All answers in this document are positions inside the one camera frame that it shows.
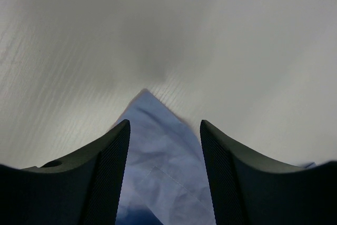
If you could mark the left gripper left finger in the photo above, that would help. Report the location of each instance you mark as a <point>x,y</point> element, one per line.
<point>82,187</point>

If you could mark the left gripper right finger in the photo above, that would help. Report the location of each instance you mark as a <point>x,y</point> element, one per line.
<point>248,187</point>

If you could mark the blue pink Elsa cloth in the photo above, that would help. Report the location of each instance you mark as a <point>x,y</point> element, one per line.
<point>165,178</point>

